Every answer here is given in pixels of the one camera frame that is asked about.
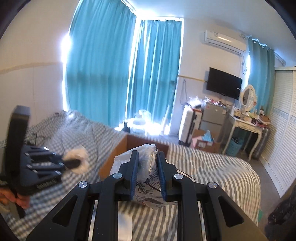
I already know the white fluffy sock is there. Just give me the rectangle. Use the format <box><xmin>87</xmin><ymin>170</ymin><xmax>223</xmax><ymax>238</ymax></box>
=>
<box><xmin>62</xmin><ymin>146</ymin><xmax>90</xmax><ymax>175</ymax></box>

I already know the floral plastic tissue pack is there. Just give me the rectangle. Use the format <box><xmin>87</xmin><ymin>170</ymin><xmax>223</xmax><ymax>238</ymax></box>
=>
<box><xmin>110</xmin><ymin>144</ymin><xmax>167</xmax><ymax>210</ymax></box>

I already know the person's left hand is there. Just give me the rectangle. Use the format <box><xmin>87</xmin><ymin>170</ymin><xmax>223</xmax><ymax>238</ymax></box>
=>
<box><xmin>0</xmin><ymin>187</ymin><xmax>30</xmax><ymax>209</ymax></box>

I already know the brown cardboard box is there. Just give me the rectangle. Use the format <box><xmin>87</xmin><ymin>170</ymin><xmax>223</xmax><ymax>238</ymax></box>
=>
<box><xmin>98</xmin><ymin>134</ymin><xmax>170</xmax><ymax>181</ymax></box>

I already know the floor cardboard box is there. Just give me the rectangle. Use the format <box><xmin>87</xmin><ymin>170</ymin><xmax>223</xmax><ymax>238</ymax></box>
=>
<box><xmin>190</xmin><ymin>130</ymin><xmax>221</xmax><ymax>153</ymax></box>

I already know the white suitcase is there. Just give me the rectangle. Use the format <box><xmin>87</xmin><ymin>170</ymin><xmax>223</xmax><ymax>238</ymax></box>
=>
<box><xmin>178</xmin><ymin>105</ymin><xmax>202</xmax><ymax>147</ymax></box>

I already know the grey mini fridge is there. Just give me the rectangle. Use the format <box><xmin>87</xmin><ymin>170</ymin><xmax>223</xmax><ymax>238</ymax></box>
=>
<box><xmin>199</xmin><ymin>102</ymin><xmax>227</xmax><ymax>140</ymax></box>

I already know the checkered grey bed quilt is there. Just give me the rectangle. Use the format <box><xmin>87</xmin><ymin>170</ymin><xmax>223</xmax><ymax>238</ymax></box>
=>
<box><xmin>4</xmin><ymin>111</ymin><xmax>261</xmax><ymax>240</ymax></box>

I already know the teal waste basket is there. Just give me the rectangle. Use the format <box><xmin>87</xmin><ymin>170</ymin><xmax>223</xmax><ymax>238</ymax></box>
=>
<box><xmin>226</xmin><ymin>137</ymin><xmax>243</xmax><ymax>157</ymax></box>

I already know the white dressing table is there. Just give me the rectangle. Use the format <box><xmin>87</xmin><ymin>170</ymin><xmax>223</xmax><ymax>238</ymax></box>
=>
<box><xmin>222</xmin><ymin>114</ymin><xmax>268</xmax><ymax>161</ymax></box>

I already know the teal curtain middle panel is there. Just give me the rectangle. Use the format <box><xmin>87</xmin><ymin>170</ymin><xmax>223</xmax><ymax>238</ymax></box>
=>
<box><xmin>126</xmin><ymin>20</ymin><xmax>182</xmax><ymax>123</ymax></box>

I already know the teal curtain panel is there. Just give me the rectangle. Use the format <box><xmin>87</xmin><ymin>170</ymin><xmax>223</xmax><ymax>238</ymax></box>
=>
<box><xmin>126</xmin><ymin>20</ymin><xmax>182</xmax><ymax>123</ymax></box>
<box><xmin>248</xmin><ymin>37</ymin><xmax>275</xmax><ymax>115</ymax></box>
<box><xmin>65</xmin><ymin>1</ymin><xmax>136</xmax><ymax>128</ymax></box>

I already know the white oval vanity mirror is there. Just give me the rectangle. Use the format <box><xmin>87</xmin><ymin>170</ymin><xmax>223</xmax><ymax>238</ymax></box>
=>
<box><xmin>239</xmin><ymin>85</ymin><xmax>257</xmax><ymax>111</ymax></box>

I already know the white louvered wardrobe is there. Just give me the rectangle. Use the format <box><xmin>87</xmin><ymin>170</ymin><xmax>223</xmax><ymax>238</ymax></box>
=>
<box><xmin>259</xmin><ymin>67</ymin><xmax>295</xmax><ymax>197</ymax></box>

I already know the teal curtain left panel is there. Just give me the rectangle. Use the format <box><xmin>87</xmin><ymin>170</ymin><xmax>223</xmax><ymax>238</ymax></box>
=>
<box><xmin>65</xmin><ymin>1</ymin><xmax>136</xmax><ymax>128</ymax></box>

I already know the black bag by wardrobe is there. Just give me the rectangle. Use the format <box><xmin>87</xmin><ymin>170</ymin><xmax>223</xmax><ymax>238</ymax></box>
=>
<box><xmin>264</xmin><ymin>195</ymin><xmax>295</xmax><ymax>240</ymax></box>

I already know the teal curtain right panel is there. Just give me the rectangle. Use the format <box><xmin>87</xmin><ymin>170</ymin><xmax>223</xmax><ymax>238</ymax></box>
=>
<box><xmin>248</xmin><ymin>37</ymin><xmax>275</xmax><ymax>115</ymax></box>

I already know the black wall television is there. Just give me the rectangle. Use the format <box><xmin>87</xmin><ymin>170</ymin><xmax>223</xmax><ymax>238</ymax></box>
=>
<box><xmin>206</xmin><ymin>67</ymin><xmax>242</xmax><ymax>100</ymax></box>

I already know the white wall air conditioner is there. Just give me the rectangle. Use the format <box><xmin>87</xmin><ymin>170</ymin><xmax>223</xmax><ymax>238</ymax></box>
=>
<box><xmin>205</xmin><ymin>30</ymin><xmax>247</xmax><ymax>55</ymax></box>

